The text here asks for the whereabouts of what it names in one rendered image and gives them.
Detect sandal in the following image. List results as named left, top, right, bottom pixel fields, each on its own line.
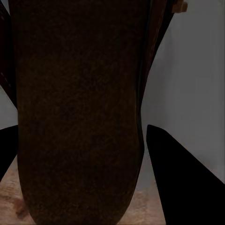
left=0, top=0, right=188, bottom=225

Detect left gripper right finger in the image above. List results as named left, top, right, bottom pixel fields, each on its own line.
left=146, top=125, right=225, bottom=225

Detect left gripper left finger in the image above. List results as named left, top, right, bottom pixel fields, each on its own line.
left=0, top=125, right=19, bottom=181

